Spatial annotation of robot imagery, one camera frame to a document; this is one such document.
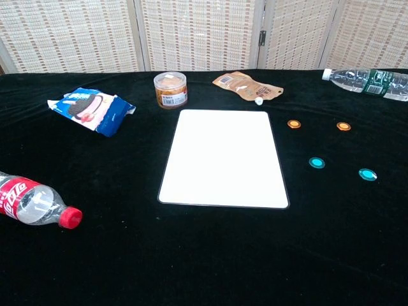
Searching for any blue Oreo cookie box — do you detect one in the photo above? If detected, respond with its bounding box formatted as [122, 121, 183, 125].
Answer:
[47, 87, 137, 138]

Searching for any white rectangular board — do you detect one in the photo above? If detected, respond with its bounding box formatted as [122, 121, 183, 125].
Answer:
[157, 109, 290, 210]

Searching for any green label water bottle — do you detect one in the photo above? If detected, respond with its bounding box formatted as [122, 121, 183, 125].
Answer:
[321, 68, 408, 103]

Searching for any woven bamboo screen panel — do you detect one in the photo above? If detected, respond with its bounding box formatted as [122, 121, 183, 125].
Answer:
[256, 0, 344, 70]
[318, 0, 408, 70]
[0, 0, 146, 75]
[133, 0, 266, 72]

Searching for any red label cola bottle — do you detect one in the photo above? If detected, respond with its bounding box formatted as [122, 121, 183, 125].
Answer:
[0, 171, 84, 230]

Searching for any black velvet tablecloth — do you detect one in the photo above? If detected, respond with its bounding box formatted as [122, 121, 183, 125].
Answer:
[0, 68, 408, 306]

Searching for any clear plastic snack jar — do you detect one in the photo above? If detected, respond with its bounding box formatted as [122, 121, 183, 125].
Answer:
[153, 71, 189, 110]

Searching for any brown spout pouch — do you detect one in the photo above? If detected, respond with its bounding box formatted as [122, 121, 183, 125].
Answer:
[212, 71, 284, 106]

